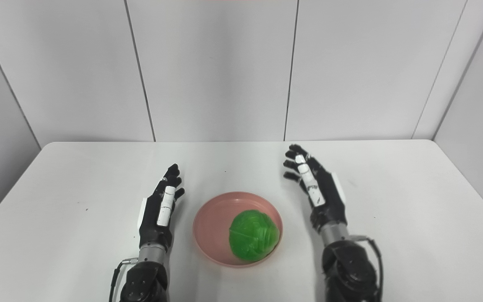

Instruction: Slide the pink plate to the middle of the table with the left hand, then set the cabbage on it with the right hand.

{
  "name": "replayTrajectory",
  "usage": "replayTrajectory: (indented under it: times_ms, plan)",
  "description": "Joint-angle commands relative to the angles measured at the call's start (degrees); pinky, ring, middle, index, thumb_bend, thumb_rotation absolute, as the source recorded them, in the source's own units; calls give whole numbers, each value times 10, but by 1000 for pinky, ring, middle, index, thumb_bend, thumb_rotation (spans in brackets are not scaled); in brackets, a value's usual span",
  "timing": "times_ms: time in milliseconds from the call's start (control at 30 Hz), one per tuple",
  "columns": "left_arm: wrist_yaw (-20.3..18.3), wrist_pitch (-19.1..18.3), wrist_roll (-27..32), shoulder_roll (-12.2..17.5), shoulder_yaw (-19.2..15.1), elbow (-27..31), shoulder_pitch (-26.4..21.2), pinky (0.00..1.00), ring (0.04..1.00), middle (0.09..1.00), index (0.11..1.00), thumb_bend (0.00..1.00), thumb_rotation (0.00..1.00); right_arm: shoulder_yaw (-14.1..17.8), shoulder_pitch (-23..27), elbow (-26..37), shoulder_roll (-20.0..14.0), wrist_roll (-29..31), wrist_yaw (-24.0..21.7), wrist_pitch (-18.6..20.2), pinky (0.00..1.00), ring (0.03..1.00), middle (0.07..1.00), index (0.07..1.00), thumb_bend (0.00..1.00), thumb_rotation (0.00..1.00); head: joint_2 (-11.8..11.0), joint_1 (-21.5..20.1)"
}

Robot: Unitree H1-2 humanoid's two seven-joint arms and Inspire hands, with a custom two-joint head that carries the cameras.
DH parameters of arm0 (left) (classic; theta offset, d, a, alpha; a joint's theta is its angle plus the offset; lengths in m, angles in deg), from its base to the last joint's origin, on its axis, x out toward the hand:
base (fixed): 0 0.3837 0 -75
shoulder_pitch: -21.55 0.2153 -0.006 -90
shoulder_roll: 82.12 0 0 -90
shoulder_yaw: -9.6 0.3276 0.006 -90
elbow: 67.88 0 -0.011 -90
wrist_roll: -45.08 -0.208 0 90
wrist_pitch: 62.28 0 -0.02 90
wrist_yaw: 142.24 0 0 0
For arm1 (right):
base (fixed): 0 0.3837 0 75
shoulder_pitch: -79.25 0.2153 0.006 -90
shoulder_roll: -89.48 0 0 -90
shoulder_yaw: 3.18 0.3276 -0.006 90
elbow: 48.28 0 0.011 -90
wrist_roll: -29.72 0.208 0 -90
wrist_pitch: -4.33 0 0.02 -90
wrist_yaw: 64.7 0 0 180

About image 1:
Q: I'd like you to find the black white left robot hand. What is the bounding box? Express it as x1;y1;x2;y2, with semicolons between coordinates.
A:
137;164;185;252

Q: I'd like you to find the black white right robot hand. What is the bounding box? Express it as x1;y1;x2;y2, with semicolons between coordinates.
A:
283;144;348;233

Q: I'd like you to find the pink round plate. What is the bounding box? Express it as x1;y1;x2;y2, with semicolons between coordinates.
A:
193;192;284;268

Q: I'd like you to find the green white toy cabbage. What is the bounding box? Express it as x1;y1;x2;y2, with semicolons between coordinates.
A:
229;210;280;261

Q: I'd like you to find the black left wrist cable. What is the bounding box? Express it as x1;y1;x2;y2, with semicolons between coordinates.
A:
109;258;138;302

